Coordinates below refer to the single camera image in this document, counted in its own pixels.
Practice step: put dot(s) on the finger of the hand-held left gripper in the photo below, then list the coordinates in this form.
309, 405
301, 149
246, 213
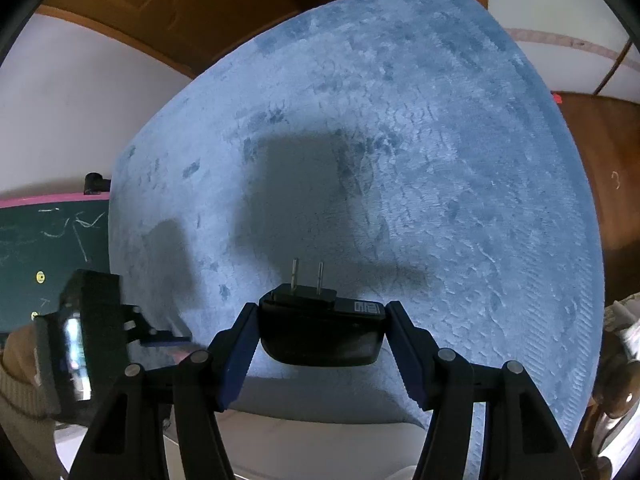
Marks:
160, 337

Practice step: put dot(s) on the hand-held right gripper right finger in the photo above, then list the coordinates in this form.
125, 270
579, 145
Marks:
406, 360

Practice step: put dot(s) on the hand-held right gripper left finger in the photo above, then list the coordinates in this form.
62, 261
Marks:
237, 360

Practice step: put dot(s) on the black plug adapter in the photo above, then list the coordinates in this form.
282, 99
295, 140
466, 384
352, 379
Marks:
320, 330

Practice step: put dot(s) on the white storage bin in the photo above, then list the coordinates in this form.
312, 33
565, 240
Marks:
310, 445

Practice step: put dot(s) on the person's left forearm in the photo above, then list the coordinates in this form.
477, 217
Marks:
22, 390

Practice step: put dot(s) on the black clip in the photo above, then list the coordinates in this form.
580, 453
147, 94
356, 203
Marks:
95, 184

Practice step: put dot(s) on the brown round knob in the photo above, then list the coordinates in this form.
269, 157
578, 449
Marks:
620, 390

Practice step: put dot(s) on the white bedding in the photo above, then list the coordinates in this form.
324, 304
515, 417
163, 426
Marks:
622, 317

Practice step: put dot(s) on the wooden door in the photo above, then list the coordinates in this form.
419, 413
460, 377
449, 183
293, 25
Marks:
175, 5

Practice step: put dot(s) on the white wardrobe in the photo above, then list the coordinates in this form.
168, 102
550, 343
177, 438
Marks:
565, 5

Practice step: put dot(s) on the green chalkboard with pink frame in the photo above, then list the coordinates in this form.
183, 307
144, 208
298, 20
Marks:
50, 250

